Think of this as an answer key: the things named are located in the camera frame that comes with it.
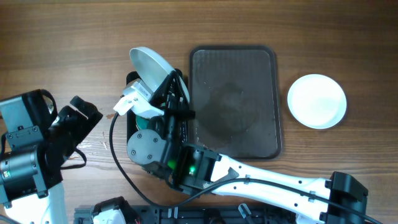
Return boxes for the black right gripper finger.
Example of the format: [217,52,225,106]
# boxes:
[170,70,195,120]
[149,73,174,107]

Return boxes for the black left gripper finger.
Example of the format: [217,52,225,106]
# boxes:
[70,96,103,124]
[60,148,87,170]

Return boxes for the plate with blue stain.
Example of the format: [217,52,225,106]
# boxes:
[126,47,190,102]

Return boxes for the teal and yellow sponge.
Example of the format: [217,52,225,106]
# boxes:
[136,116,151,130]

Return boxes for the white plate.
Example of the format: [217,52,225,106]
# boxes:
[287,74,347,129]

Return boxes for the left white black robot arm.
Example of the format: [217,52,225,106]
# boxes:
[1,90,103,223]

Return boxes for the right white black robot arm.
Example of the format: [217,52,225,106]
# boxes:
[123,70,369,223]

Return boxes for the brown serving tray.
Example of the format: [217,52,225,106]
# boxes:
[188,45,283,160]

